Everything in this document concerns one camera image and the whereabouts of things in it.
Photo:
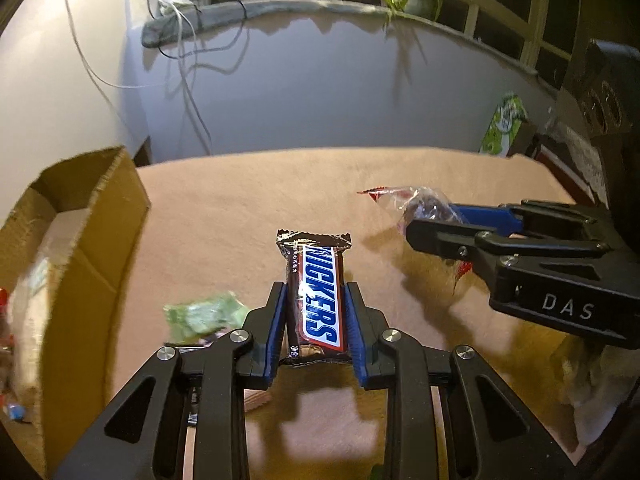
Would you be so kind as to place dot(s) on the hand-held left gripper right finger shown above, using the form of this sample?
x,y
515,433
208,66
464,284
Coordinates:
x,y
357,340

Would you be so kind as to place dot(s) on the brown chocolate bar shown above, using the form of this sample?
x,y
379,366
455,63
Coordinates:
x,y
317,290

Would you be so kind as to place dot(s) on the white lace cloth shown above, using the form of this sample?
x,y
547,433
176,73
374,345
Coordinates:
x,y
582,160

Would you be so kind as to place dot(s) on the red snack packet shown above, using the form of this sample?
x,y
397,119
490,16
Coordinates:
x,y
4,320

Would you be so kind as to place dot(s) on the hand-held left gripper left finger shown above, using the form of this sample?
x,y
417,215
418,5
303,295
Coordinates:
x,y
275,330

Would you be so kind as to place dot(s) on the white window frame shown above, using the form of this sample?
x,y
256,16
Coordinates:
x,y
530,35

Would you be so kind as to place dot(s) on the white power strip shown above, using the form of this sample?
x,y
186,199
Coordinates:
x,y
172,1

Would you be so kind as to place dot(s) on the clear dried fruit packet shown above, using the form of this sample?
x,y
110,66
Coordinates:
x,y
425,205

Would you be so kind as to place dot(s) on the green snack packet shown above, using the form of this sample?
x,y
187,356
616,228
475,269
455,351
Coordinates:
x,y
205,315

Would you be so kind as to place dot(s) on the brown cardboard box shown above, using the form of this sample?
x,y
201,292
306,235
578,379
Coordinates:
x,y
95,260

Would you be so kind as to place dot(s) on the bread packet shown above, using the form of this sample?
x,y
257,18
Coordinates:
x,y
35,310

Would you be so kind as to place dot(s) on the green gift bag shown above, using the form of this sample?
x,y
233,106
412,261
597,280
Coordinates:
x,y
500,127

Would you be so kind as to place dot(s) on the grey stone windowsill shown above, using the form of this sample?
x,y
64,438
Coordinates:
x,y
300,7

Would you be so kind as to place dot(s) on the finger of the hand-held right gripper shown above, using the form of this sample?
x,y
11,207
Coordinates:
x,y
480,215
435,235

